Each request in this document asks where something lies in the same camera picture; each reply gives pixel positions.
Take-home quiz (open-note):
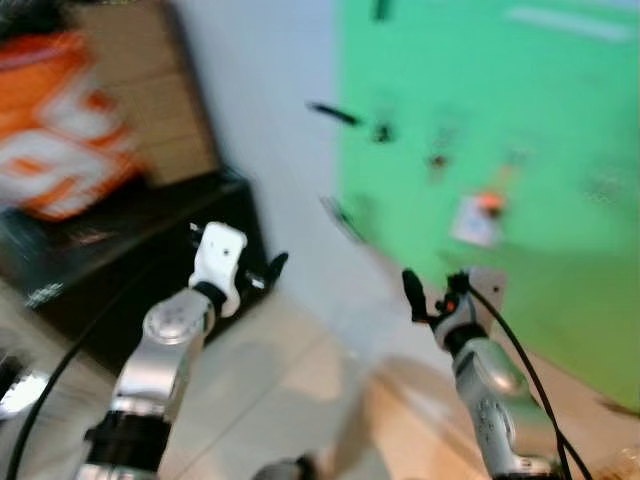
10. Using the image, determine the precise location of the black low cabinet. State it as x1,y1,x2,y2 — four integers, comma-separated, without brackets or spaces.
0,170,273,373

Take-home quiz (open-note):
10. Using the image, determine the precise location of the grey robot foot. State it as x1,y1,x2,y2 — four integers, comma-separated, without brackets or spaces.
254,455,321,480

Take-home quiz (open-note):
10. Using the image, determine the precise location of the brown cardboard box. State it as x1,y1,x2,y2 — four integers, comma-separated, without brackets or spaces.
75,0,223,188

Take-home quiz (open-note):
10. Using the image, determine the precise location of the orange and white bag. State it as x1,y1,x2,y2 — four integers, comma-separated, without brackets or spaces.
0,30,143,222

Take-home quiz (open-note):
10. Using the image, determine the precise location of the shiny silver object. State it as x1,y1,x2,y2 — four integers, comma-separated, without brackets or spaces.
0,350,51,421

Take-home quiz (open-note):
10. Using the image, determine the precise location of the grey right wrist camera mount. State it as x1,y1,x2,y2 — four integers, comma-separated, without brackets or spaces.
465,267,507,313

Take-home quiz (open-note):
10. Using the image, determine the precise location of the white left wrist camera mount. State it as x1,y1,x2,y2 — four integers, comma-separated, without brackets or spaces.
190,222,248,317

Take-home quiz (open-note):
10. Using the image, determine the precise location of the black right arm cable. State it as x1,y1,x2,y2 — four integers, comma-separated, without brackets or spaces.
468,284,593,480

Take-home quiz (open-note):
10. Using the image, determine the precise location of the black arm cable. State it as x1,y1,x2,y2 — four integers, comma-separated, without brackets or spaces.
4,268,161,480
468,284,593,480

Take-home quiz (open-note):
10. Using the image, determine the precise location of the long black wall hook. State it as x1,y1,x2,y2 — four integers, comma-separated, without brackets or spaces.
307,100,363,128

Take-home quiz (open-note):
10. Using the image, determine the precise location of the green wall board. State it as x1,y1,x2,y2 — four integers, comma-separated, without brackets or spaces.
334,0,640,413

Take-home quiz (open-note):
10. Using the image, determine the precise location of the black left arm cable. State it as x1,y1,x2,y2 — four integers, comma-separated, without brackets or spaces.
4,268,161,480

